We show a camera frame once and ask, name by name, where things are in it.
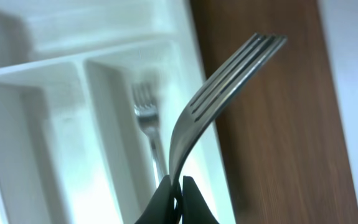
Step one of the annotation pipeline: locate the steel fork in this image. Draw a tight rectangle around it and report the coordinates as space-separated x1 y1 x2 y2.
131 82 167 187
169 33 288 187

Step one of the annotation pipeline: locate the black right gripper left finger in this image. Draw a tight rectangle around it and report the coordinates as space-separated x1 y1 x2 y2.
135 175 176 224

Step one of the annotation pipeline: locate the white plastic cutlery tray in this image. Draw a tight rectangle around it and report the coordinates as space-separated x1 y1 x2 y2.
0 0 237 224

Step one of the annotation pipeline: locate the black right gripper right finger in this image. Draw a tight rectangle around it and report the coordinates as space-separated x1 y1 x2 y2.
182 176 219 224

